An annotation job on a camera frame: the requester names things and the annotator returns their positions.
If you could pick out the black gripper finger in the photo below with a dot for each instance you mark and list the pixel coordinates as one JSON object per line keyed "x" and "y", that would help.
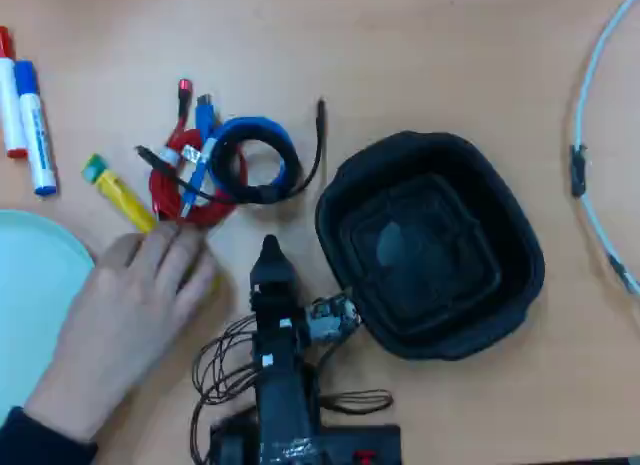
{"x": 285, "y": 267}
{"x": 262, "y": 265}

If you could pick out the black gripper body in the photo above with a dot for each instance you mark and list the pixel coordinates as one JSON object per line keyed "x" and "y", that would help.
{"x": 275, "y": 325}

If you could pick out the yellow instant coffee stick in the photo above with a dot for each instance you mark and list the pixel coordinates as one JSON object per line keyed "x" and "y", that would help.
{"x": 125, "y": 197}

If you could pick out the dark blue sleeved forearm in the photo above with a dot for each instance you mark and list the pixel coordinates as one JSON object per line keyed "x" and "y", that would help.
{"x": 35, "y": 442}

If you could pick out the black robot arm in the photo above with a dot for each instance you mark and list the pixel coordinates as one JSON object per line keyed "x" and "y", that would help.
{"x": 285, "y": 405}

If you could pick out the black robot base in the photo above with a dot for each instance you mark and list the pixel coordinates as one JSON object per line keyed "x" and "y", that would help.
{"x": 360, "y": 442}

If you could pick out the bare human hand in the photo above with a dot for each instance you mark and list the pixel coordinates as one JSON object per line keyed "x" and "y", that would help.
{"x": 120, "y": 315}

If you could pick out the light teal round plate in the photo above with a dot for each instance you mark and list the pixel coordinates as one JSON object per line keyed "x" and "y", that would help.
{"x": 30, "y": 285}

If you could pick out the blue cap whiteboard marker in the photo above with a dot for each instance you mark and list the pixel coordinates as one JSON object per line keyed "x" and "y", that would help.
{"x": 36, "y": 130}

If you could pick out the red cap whiteboard marker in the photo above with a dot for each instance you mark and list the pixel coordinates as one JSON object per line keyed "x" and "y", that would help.
{"x": 11, "y": 115}

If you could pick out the bare circuit board wrist camera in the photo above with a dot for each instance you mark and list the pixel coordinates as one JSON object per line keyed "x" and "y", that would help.
{"x": 332, "y": 317}

